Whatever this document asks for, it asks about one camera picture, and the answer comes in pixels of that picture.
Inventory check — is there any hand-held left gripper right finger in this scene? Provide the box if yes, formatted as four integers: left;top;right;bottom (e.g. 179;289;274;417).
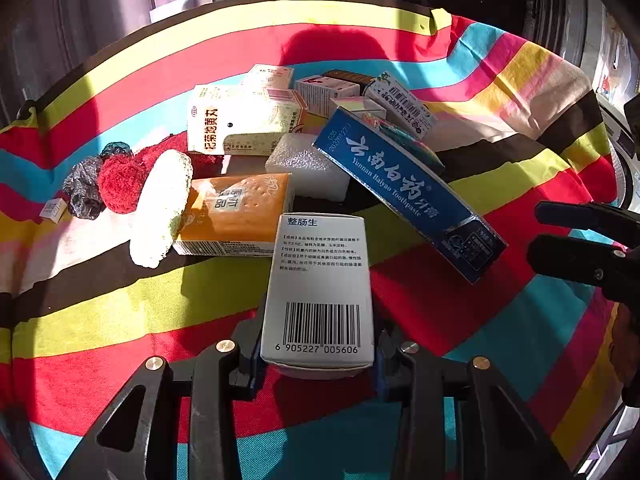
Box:
372;329;573;480

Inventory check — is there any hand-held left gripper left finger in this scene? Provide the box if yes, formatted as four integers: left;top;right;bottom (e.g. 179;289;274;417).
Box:
57;305;268;480

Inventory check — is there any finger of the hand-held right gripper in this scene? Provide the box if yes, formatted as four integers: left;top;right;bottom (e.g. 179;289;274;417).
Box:
535;200;640;249
526;234;626;289

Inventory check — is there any white barcode medicine box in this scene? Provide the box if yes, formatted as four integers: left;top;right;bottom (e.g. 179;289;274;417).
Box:
260;213;377;380

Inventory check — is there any orange tissue pack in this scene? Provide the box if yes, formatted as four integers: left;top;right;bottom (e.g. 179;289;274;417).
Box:
172;173;293;258

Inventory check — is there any blue toothpaste box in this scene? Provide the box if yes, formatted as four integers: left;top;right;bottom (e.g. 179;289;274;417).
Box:
312;108;508;285

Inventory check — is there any red knitted cloth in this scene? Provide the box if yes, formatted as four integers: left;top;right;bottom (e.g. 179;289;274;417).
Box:
97;135;221;216

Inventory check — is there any white box with green print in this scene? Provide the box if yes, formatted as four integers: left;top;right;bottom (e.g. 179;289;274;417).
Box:
363;71;438;142

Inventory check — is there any cream box with red letters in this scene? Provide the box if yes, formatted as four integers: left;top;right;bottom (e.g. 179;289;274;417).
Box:
187;85;308;157

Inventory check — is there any small label tag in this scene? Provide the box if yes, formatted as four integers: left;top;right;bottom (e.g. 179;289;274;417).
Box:
41;198;68;222

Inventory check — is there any black box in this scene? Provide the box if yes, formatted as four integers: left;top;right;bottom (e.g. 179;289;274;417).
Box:
320;69;377;92

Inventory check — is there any cream box with line drawing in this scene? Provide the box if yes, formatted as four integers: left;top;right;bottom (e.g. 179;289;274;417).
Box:
242;63;296;92

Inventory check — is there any person's right hand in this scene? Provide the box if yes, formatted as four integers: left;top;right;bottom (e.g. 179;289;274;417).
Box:
607;304;640;408

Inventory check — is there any colourful striped tablecloth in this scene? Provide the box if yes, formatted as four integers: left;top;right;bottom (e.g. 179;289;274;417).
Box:
0;0;632;480

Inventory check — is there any white loofah pad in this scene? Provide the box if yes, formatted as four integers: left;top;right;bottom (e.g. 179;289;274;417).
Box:
129;150;193;268

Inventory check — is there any white foam block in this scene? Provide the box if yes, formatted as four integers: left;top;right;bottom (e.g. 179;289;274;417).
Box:
265;132;351;201

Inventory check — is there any small holographic box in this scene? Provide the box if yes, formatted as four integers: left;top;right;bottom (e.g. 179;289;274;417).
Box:
330;96;388;128

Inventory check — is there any small white and red box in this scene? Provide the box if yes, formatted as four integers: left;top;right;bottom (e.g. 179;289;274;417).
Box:
295;75;361;117

